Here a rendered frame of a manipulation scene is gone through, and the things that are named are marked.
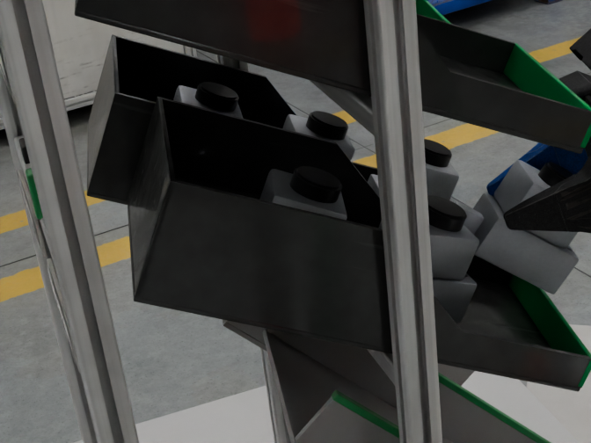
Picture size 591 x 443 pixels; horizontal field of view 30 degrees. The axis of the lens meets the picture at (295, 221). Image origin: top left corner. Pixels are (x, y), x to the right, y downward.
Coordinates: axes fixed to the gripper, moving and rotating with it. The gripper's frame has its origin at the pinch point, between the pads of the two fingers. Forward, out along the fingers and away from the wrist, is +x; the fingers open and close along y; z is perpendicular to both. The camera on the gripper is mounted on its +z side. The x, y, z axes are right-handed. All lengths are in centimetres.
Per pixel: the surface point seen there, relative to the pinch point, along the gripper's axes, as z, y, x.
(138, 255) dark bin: 9.9, 8.5, 23.4
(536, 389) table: -41, -38, 4
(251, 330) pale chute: -4.3, -5.3, 22.6
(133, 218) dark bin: 10.0, 2.9, 24.2
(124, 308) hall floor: -92, -217, 96
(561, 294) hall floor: -128, -195, -18
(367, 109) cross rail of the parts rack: 13.0, 9.8, 8.6
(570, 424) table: -42, -31, 2
